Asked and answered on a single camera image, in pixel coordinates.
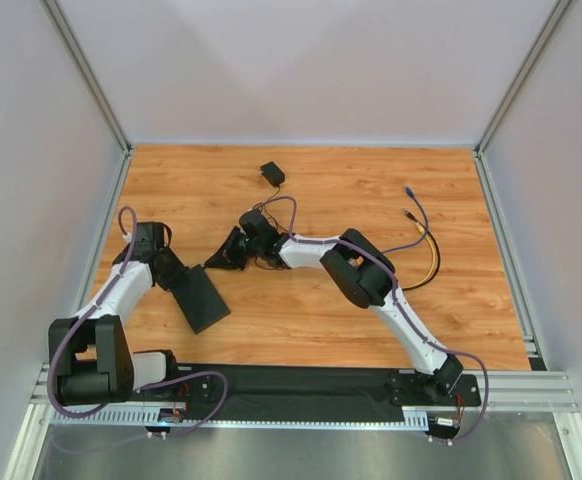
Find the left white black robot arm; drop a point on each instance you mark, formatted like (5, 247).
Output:
(90, 362)

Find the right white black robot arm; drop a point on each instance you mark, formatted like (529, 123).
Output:
(362, 273)

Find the black power adapter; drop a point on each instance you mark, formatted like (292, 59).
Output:
(274, 175)

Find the right aluminium frame post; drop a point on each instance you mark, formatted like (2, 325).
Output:
(548, 30)

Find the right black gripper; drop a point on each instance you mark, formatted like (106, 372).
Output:
(241, 245)

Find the black network switch box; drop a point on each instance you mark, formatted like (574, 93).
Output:
(198, 299)

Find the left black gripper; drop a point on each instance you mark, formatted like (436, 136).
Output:
(172, 276)

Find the aluminium frame post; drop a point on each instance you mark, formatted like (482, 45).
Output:
(548, 30)
(71, 43)

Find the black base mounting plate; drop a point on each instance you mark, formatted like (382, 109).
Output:
(308, 393)

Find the left aluminium frame post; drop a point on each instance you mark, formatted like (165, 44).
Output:
(71, 43)

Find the grey slotted cable duct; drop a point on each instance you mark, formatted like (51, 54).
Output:
(154, 416)

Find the front aluminium frame rail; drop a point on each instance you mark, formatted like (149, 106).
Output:
(500, 390)

